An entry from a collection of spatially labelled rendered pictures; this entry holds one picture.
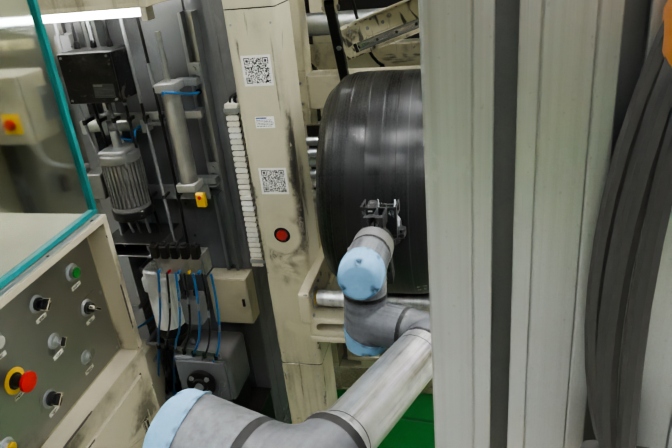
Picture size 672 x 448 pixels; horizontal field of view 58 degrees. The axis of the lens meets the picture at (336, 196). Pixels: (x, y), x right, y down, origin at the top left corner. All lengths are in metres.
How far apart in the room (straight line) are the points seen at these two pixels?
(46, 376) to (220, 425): 0.74
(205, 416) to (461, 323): 0.49
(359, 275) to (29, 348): 0.71
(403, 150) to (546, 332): 1.04
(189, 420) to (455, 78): 0.58
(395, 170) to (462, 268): 1.03
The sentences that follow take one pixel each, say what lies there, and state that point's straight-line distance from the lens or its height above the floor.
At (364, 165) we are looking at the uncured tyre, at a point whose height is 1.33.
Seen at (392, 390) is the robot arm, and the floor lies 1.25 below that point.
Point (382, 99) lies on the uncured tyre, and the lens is 1.39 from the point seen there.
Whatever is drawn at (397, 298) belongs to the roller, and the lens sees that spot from 1.59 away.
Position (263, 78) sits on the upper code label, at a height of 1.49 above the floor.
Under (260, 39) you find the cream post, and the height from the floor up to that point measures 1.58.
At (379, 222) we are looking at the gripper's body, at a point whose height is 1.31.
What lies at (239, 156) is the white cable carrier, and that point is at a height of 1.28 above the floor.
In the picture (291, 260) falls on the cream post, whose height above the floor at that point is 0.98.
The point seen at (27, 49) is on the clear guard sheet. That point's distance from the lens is 1.33.
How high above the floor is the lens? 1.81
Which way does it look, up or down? 24 degrees down
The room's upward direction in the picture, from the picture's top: 6 degrees counter-clockwise
